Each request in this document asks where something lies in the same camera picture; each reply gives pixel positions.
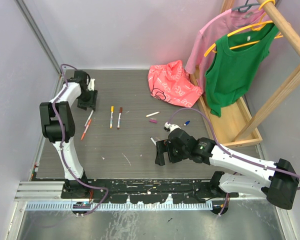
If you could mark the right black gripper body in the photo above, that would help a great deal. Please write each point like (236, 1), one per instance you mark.
(177, 155)

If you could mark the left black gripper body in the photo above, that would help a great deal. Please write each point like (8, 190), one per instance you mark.
(86, 96)

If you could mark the blue marker pen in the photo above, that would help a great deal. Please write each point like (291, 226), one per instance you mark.
(153, 140)

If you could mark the white ballpoint pen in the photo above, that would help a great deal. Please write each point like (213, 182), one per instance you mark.
(89, 117)

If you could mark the yellow marker pen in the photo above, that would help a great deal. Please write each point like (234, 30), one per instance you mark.
(111, 120)

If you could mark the brown marker pen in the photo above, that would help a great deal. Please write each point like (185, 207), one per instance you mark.
(119, 120)

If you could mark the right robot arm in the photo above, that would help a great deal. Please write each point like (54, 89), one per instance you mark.
(275, 181)

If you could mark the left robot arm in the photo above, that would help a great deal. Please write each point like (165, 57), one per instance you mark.
(58, 126)

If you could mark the orange ballpoint pen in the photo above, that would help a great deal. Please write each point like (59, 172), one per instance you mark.
(86, 128)

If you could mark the white yellow-tipped pen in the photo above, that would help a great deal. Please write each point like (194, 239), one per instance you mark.
(152, 114)

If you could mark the aluminium corner profile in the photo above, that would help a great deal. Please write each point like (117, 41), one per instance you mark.
(38, 33)

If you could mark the green tank top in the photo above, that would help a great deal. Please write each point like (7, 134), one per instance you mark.
(235, 65)

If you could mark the grey hanger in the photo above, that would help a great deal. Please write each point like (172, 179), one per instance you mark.
(244, 8)

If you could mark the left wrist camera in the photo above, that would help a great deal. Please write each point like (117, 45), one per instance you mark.
(91, 85)

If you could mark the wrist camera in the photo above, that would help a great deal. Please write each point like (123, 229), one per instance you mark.
(91, 85)
(169, 127)

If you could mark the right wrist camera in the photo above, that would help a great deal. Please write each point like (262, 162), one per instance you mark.
(169, 127)

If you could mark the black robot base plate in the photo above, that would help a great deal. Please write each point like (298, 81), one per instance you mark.
(146, 191)

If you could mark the white cable duct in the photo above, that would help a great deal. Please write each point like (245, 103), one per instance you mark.
(85, 206)

